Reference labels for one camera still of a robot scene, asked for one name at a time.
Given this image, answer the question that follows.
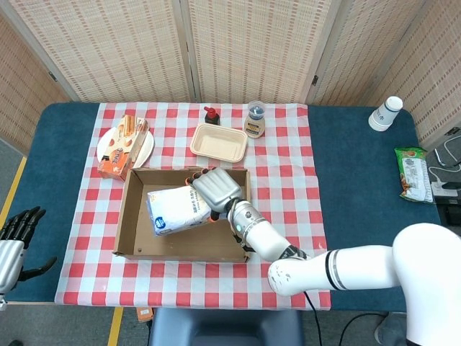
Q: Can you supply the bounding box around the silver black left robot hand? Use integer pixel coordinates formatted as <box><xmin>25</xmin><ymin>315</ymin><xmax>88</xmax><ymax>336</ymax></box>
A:
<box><xmin>0</xmin><ymin>205</ymin><xmax>58</xmax><ymax>295</ymax></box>

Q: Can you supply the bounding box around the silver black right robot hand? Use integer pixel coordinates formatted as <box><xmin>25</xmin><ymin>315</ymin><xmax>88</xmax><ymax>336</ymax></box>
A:
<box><xmin>185</xmin><ymin>166</ymin><xmax>243</xmax><ymax>221</ymax></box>

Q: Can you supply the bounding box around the pale blue tissue pack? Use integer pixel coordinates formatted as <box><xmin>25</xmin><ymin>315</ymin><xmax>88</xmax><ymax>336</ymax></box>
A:
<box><xmin>146</xmin><ymin>185</ymin><xmax>212</xmax><ymax>238</ymax></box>

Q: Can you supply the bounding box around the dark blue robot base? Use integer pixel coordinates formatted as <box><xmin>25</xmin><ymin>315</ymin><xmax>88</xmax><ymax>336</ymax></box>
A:
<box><xmin>148</xmin><ymin>308</ymin><xmax>305</xmax><ymax>346</ymax></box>

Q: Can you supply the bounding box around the brown open cardboard box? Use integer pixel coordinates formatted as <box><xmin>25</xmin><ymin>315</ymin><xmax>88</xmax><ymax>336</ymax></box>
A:
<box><xmin>112</xmin><ymin>166</ymin><xmax>253</xmax><ymax>263</ymax></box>

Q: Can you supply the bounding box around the orange biscuit box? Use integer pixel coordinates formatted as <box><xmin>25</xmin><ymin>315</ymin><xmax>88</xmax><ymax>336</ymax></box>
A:
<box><xmin>97</xmin><ymin>114</ymin><xmax>149</xmax><ymax>181</ymax></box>

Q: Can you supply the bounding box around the beige plastic food container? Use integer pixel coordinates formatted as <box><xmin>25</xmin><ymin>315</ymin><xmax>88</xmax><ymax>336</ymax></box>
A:
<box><xmin>189</xmin><ymin>123</ymin><xmax>249</xmax><ymax>163</ymax></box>

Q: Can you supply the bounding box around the dark sauce bottle red cap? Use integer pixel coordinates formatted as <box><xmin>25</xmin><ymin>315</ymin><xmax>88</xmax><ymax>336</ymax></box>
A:
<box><xmin>203</xmin><ymin>106</ymin><xmax>221</xmax><ymax>126</ymax></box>

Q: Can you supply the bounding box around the cream mayonnaise squeeze bottle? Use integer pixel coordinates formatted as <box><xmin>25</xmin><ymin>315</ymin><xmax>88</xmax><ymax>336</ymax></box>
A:
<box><xmin>245</xmin><ymin>100</ymin><xmax>266</xmax><ymax>140</ymax></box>

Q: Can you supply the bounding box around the white round plate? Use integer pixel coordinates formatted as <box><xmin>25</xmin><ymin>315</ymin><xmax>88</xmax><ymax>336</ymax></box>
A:
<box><xmin>97</xmin><ymin>125</ymin><xmax>156</xmax><ymax>169</ymax></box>

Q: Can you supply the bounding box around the red white checkered tablecloth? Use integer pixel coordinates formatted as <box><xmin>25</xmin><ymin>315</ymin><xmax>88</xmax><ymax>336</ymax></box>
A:
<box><xmin>53</xmin><ymin>102</ymin><xmax>332</xmax><ymax>311</ymax></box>

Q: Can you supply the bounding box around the blue table cover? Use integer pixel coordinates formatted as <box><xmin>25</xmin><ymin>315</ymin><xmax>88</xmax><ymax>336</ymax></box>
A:
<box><xmin>5</xmin><ymin>102</ymin><xmax>442</xmax><ymax>313</ymax></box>

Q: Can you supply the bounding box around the woven bamboo folding screen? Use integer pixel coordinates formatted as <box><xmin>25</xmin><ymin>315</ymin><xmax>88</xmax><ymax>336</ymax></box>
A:
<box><xmin>0</xmin><ymin>0</ymin><xmax>461</xmax><ymax>156</ymax></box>

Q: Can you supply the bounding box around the white paper cup stack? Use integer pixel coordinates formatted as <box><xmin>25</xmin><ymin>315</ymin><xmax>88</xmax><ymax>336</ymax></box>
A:
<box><xmin>367</xmin><ymin>95</ymin><xmax>403</xmax><ymax>131</ymax></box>

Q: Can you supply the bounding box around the green snack bag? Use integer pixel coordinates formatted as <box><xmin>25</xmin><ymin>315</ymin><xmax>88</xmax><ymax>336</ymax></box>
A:
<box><xmin>393</xmin><ymin>146</ymin><xmax>435</xmax><ymax>203</ymax></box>

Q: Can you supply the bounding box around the grey shoe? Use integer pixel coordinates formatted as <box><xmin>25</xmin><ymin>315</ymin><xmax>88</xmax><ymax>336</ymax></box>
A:
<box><xmin>374</xmin><ymin>313</ymin><xmax>408</xmax><ymax>340</ymax></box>

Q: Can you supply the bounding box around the white power strip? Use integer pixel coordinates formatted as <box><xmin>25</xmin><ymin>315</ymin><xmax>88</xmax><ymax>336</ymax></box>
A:
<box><xmin>431</xmin><ymin>181</ymin><xmax>459</xmax><ymax>198</ymax></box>

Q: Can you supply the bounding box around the black cable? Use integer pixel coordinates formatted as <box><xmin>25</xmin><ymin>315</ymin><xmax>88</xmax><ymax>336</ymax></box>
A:
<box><xmin>302</xmin><ymin>290</ymin><xmax>390</xmax><ymax>346</ymax></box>

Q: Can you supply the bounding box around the white cable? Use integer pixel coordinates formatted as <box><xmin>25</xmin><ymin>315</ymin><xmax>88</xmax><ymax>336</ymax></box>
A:
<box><xmin>424</xmin><ymin>136</ymin><xmax>461</xmax><ymax>185</ymax></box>

